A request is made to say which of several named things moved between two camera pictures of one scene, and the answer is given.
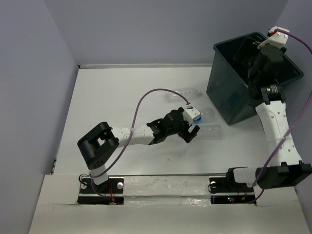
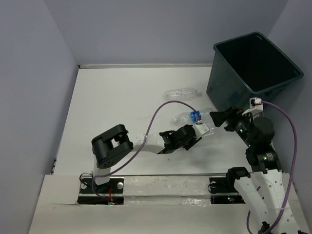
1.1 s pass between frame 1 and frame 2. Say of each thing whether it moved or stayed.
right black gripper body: moved
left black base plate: stayed
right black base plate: stayed
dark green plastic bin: stayed
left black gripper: moved
